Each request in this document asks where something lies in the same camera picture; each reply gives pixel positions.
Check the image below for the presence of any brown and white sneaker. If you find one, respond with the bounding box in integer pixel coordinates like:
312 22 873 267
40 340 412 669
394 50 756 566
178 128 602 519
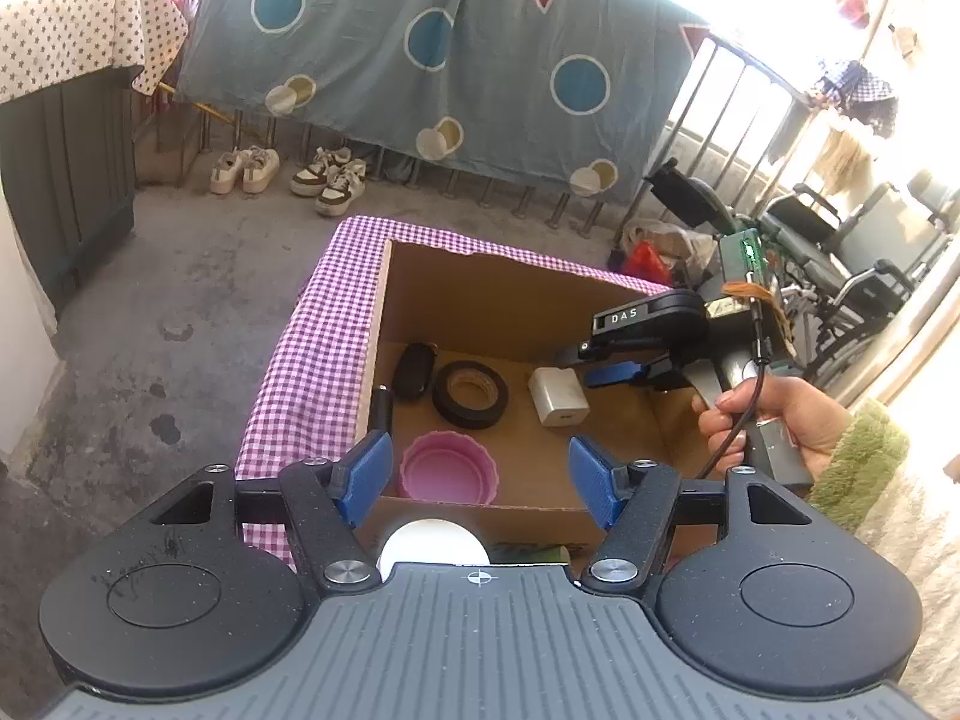
290 148 353 196
315 160 368 215

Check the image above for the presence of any large cardboard box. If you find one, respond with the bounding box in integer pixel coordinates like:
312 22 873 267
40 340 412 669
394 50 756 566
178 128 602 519
352 238 725 578

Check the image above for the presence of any purple checkered blanket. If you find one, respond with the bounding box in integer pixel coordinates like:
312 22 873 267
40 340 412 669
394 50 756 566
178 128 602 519
235 214 676 571

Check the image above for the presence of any cream fleece garment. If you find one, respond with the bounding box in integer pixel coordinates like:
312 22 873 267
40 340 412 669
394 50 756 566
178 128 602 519
847 457 960 720

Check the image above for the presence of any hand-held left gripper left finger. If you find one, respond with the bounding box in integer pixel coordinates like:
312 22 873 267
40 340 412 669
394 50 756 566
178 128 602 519
150 431 395 592

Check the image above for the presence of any folded wheelchair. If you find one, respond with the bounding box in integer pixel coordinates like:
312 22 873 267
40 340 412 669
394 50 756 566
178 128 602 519
750 180 960 391

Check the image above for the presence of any white star-patterned cloth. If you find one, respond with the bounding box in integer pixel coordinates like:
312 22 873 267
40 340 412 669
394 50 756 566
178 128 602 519
0 0 188 102

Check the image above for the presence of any black flashlight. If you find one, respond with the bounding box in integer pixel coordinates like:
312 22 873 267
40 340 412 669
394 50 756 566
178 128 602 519
369 384 395 440

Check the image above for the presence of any beige woven bag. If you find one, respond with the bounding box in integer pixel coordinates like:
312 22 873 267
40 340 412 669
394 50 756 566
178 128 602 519
622 219 713 271

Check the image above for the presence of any black car key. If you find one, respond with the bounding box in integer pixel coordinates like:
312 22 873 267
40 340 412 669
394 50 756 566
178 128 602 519
391 343 437 401

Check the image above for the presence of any metal balcony railing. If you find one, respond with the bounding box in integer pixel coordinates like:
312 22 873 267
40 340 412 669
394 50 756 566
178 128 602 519
135 30 815 241

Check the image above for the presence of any cream hanging towel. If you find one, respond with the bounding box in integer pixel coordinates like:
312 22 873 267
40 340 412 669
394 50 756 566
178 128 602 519
814 127 875 192

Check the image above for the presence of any cream sneaker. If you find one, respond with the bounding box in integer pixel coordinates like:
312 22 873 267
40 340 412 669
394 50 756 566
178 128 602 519
209 148 252 194
241 146 281 193

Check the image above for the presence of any white charger plug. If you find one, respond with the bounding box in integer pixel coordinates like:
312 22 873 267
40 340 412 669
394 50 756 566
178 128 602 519
527 366 591 428

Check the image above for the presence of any white bottle with green label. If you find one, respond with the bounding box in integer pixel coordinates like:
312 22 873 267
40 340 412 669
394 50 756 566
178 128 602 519
377 519 571 578

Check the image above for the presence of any checkered hanging garment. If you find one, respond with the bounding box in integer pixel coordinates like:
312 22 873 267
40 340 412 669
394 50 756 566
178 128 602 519
814 58 899 137

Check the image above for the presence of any person's right hand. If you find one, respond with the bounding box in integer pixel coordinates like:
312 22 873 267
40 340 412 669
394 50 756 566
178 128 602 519
691 375 852 479

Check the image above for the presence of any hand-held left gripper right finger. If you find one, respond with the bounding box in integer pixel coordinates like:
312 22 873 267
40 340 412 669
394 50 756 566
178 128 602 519
568 435 815 592

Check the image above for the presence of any dark grey cabinet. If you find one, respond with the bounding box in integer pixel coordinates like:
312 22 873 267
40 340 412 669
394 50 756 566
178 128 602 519
0 64 140 293

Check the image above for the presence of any yellow stick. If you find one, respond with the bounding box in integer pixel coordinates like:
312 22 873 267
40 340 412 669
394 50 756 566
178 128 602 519
154 82 230 125

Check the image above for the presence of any black tape roll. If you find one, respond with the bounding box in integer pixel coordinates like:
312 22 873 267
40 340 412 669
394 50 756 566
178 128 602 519
431 360 511 431

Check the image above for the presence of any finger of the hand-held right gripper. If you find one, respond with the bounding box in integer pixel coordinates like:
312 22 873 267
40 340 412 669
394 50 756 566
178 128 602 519
555 336 665 367
585 360 672 392

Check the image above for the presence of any black padded seat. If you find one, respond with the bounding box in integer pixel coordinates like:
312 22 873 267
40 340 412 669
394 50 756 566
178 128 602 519
643 160 740 230

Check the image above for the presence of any pink plastic lid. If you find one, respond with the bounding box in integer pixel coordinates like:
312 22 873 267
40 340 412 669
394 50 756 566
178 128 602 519
400 430 500 505

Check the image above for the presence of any red bag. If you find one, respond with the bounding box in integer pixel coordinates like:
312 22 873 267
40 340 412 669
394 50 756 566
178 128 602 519
622 240 672 282

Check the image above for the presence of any blue sheet with shapes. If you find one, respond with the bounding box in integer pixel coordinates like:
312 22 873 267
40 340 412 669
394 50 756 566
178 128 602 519
174 0 712 205

